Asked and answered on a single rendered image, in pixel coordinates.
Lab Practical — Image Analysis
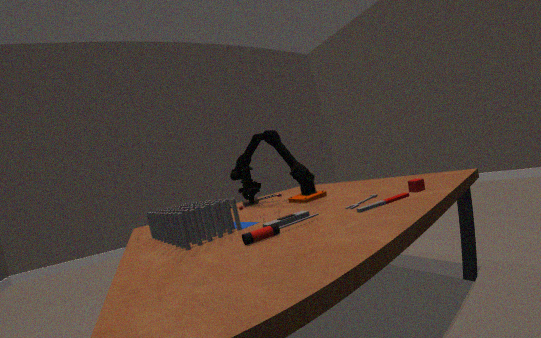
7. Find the brown handled tool with grey metal shaft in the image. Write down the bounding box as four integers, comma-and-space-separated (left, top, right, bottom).
242, 194, 281, 207

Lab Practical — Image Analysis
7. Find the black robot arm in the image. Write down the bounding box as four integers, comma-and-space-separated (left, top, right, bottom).
230, 130, 317, 196

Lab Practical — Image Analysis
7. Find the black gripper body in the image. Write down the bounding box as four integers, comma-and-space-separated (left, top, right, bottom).
238, 178, 260, 194

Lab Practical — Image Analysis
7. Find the red and black screwdriver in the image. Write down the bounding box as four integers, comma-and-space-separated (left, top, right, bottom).
242, 213, 319, 245

